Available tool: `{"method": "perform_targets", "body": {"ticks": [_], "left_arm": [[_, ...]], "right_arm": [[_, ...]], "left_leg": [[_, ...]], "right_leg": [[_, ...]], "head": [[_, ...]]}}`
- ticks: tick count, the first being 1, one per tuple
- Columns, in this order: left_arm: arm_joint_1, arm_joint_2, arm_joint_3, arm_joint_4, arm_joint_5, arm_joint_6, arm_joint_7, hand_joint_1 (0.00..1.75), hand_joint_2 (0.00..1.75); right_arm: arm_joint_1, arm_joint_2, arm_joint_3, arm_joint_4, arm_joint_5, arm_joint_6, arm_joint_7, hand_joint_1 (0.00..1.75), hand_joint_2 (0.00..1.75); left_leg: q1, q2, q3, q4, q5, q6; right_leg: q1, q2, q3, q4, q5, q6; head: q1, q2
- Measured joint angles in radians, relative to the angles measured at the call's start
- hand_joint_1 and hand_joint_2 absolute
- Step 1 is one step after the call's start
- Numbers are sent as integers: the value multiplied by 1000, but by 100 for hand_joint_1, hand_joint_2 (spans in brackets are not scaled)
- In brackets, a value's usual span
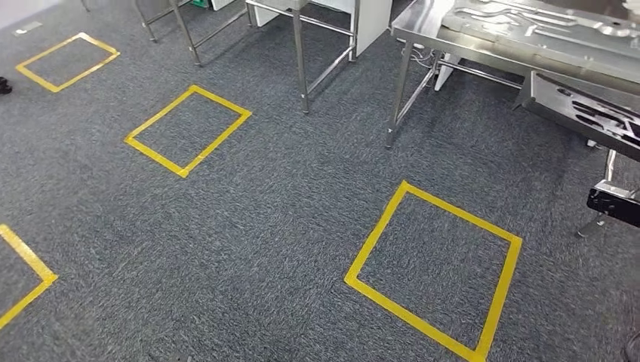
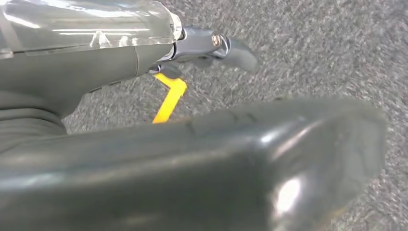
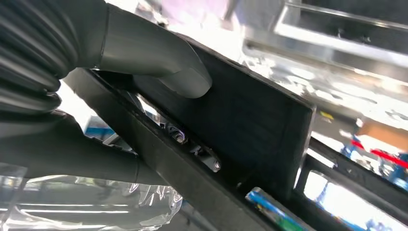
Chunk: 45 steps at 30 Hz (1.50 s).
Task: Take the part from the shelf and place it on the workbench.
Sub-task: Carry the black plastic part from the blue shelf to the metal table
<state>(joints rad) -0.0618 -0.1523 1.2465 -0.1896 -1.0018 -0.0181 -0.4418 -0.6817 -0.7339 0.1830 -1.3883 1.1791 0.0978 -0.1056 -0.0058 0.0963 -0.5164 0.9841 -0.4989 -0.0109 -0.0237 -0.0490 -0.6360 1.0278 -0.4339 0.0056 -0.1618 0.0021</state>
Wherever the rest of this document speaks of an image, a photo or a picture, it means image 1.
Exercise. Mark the black plastic frame part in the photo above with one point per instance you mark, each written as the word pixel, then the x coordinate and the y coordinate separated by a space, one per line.
pixel 550 95

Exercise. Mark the stainless steel workbench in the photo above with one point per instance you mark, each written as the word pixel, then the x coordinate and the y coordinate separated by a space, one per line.
pixel 425 25

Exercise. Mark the yellow floor tape square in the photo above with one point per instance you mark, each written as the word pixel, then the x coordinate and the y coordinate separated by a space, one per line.
pixel 350 280

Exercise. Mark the stainless steel side table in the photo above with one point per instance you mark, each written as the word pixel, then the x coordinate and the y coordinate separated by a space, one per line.
pixel 300 60

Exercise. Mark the white stand leg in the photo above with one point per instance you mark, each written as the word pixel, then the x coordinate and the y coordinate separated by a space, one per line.
pixel 445 75

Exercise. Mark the white cabinet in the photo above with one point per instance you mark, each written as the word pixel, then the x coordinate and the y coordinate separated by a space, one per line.
pixel 372 20

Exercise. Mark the green box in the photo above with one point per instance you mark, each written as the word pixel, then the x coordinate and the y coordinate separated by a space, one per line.
pixel 200 3

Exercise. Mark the aluminium fixture plate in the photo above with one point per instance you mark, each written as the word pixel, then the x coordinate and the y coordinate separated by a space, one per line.
pixel 500 30

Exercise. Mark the metal floor socket cover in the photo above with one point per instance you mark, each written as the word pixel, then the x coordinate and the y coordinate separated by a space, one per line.
pixel 27 28

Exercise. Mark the black floor object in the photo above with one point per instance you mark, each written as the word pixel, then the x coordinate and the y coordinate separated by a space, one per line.
pixel 4 86

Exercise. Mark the stainless steel table frame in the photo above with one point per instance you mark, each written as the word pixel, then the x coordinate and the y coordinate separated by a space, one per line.
pixel 197 61

